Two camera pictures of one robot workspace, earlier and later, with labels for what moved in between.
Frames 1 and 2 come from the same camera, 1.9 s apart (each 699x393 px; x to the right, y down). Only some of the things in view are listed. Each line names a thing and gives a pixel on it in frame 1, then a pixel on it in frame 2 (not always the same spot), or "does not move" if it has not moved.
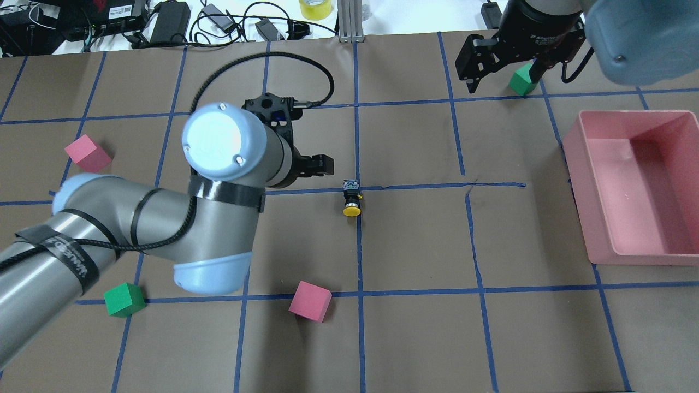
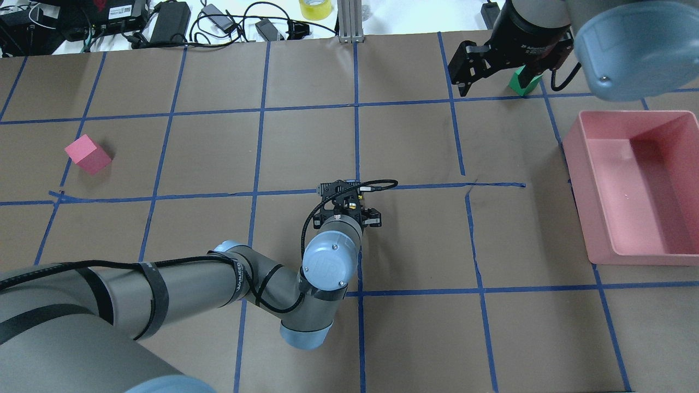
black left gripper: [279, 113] → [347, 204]
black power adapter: [171, 23] does not move
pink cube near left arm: [88, 156] does not move
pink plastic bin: [635, 174] does not move
